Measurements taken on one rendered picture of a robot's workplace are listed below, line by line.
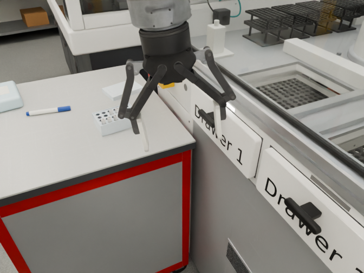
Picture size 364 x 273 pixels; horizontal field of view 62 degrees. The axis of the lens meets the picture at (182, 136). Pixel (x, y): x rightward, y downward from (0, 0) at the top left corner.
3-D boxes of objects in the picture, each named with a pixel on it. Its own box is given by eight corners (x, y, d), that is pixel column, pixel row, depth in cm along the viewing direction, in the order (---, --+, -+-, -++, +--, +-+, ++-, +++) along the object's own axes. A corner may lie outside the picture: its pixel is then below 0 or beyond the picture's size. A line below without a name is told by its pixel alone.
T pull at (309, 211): (314, 236, 46) (317, 231, 45) (282, 202, 52) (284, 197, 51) (332, 228, 47) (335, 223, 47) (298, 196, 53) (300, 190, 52)
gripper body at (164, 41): (132, 34, 41) (147, 95, 46) (194, 24, 41) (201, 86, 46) (135, 21, 47) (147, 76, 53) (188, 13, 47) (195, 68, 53)
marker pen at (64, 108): (26, 117, 98) (25, 112, 98) (27, 114, 100) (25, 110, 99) (70, 111, 102) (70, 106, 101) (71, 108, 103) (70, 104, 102)
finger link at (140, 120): (140, 119, 51) (136, 119, 51) (148, 151, 55) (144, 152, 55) (141, 110, 54) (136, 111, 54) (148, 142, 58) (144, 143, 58)
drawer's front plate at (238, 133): (248, 180, 67) (255, 141, 61) (190, 116, 88) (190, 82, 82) (254, 177, 68) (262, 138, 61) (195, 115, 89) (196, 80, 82)
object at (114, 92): (113, 101, 107) (112, 97, 106) (102, 92, 112) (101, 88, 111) (143, 90, 113) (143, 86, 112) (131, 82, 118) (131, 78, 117)
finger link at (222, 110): (216, 91, 52) (233, 88, 52) (218, 116, 55) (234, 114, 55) (218, 95, 51) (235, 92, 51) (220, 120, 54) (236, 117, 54)
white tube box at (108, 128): (102, 136, 90) (100, 126, 88) (93, 123, 96) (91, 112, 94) (140, 124, 95) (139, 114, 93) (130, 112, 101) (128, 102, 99)
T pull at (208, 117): (212, 129, 69) (212, 124, 68) (197, 113, 75) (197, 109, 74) (225, 125, 70) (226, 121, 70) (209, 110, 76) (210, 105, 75)
